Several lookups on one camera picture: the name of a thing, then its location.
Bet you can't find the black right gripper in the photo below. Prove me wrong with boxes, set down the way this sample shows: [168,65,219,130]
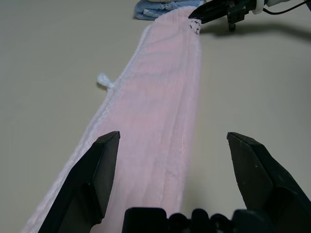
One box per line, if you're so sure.
[189,0,256,31]

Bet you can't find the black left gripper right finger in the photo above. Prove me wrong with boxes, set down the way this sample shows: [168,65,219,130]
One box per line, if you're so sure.
[226,132,311,233]

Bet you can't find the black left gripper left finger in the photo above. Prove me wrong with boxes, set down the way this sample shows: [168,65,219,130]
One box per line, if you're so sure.
[45,131,121,233]

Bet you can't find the pink terry towel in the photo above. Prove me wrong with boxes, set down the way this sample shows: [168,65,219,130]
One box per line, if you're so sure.
[20,6,204,233]

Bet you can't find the light blue terry towel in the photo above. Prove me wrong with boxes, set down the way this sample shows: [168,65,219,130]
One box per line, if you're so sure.
[133,0,205,20]

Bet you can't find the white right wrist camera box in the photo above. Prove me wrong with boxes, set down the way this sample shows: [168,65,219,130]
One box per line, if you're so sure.
[252,0,292,14]

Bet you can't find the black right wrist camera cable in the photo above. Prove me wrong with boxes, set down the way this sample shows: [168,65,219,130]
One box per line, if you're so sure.
[263,0,311,15]

